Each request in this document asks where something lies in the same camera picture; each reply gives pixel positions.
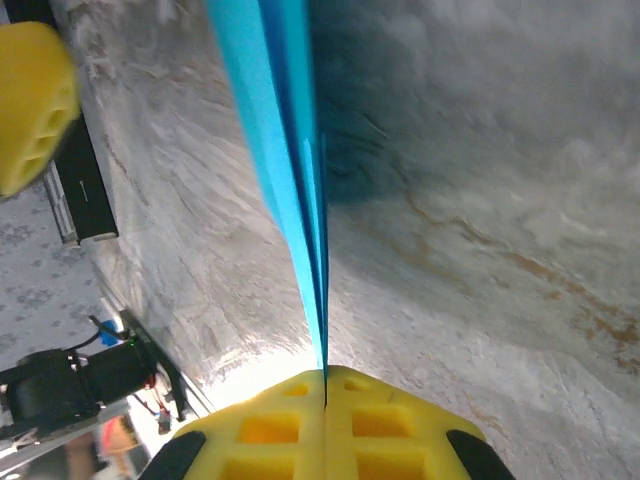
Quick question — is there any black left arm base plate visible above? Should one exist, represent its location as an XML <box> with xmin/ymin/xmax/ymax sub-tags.
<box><xmin>117</xmin><ymin>308</ymin><xmax>214</xmax><ymax>424</ymax></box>

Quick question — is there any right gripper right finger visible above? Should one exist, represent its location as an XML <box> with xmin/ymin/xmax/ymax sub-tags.
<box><xmin>324</xmin><ymin>363</ymin><xmax>517</xmax><ymax>480</ymax></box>

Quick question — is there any black and white checkerboard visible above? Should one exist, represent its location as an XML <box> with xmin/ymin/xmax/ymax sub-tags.
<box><xmin>7</xmin><ymin>0</ymin><xmax>121</xmax><ymax>246</ymax></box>

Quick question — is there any small blue tag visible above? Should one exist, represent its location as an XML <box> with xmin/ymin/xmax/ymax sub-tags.
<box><xmin>97</xmin><ymin>324</ymin><xmax>126</xmax><ymax>347</ymax></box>

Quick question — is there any blue paper sheet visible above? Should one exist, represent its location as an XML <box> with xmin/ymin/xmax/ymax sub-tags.
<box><xmin>204</xmin><ymin>0</ymin><xmax>332</xmax><ymax>401</ymax></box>

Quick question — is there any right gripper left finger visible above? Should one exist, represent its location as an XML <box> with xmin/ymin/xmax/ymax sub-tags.
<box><xmin>137</xmin><ymin>368</ymin><xmax>327</xmax><ymax>480</ymax></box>

